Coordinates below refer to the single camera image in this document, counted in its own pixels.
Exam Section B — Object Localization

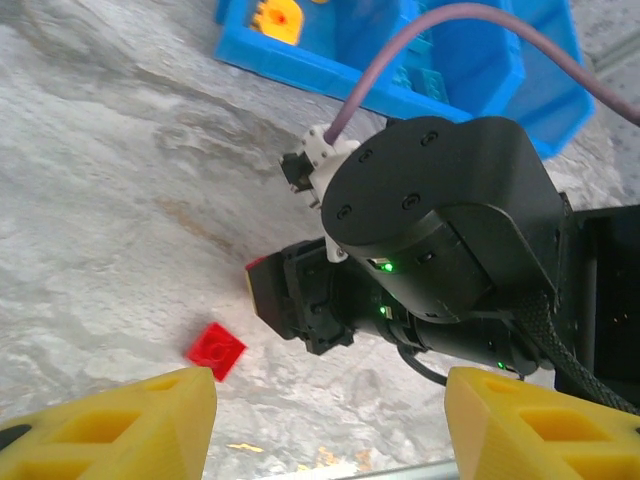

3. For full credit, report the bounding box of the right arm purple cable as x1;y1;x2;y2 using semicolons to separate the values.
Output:
325;2;640;146

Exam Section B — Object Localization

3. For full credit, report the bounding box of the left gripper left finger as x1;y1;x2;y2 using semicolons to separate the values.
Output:
0;367;219;480

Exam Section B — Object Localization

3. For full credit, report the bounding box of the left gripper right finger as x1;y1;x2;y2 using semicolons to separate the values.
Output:
444;366;640;480

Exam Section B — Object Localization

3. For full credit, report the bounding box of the blue three-compartment plastic bin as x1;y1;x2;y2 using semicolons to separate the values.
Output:
213;0;597;161

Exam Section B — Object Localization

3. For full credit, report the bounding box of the small red lego brick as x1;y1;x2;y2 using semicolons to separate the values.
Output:
185;321;250;384
245;254;279;274

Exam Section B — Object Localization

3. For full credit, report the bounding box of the long blue lego brick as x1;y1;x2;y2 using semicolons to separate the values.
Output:
391;67;451;104

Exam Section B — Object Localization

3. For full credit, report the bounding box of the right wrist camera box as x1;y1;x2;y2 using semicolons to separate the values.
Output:
278;124;362;209

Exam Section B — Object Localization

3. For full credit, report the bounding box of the black camera cable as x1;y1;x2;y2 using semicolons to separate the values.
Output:
499;292;640;416

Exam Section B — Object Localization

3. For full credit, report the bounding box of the small blue lego brick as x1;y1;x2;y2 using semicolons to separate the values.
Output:
406;30;437;69

